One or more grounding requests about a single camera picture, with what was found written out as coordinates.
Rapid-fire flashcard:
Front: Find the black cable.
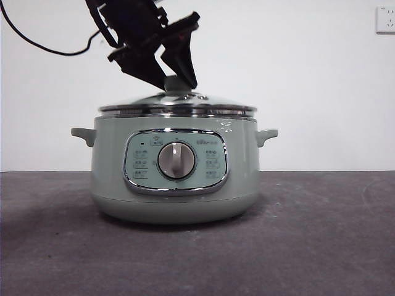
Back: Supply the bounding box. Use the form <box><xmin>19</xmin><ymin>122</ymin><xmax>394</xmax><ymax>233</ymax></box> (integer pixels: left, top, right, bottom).
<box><xmin>0</xmin><ymin>3</ymin><xmax>102</xmax><ymax>57</ymax></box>

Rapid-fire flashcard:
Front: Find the glass lid with green knob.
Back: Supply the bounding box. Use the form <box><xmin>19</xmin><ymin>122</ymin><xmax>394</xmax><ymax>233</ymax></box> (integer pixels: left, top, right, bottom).
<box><xmin>98</xmin><ymin>76</ymin><xmax>254</xmax><ymax>120</ymax></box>

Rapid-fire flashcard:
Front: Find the green electric cooking pot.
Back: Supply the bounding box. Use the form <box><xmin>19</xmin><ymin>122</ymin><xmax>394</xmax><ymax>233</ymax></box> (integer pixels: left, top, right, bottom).
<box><xmin>70</xmin><ymin>113</ymin><xmax>278</xmax><ymax>225</ymax></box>

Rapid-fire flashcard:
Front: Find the white wall socket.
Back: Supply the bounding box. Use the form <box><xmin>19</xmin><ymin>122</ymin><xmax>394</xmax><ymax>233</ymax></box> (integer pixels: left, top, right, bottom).
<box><xmin>375</xmin><ymin>6</ymin><xmax>395</xmax><ymax>35</ymax></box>

